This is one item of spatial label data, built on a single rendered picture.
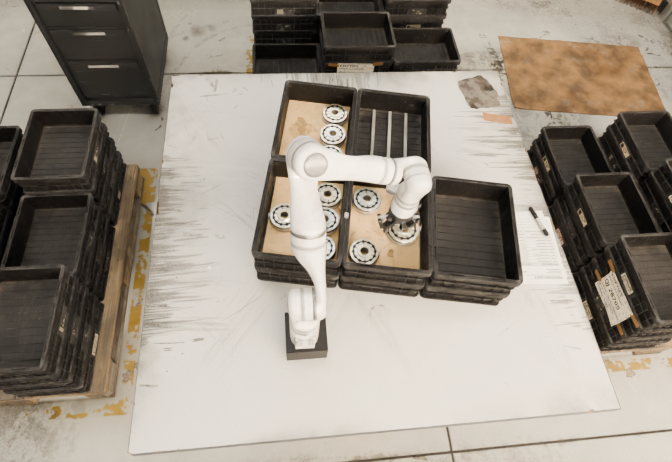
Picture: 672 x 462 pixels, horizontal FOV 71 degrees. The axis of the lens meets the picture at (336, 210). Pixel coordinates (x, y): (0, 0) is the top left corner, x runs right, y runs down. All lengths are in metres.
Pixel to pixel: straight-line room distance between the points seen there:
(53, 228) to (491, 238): 1.89
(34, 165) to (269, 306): 1.36
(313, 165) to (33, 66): 2.96
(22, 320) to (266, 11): 2.04
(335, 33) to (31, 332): 2.12
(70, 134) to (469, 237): 1.90
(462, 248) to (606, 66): 2.66
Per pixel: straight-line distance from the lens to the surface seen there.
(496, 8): 4.30
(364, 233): 1.72
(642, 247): 2.58
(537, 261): 2.02
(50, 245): 2.45
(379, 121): 2.04
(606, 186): 2.85
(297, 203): 1.17
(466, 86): 2.47
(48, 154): 2.59
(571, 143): 3.09
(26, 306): 2.23
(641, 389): 2.90
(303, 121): 2.00
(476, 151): 2.22
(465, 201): 1.89
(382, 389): 1.69
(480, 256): 1.79
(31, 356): 2.15
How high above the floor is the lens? 2.34
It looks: 59 degrees down
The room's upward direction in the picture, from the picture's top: 8 degrees clockwise
